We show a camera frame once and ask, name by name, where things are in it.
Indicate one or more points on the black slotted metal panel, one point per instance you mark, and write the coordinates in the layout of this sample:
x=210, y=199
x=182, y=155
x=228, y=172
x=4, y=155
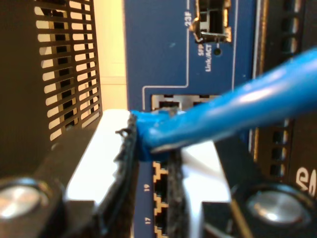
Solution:
x=19, y=74

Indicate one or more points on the black rack server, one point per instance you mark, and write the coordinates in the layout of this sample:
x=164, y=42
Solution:
x=307, y=24

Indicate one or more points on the blue network switch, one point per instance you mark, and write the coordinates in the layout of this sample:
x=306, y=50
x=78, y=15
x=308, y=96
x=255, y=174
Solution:
x=158, y=49

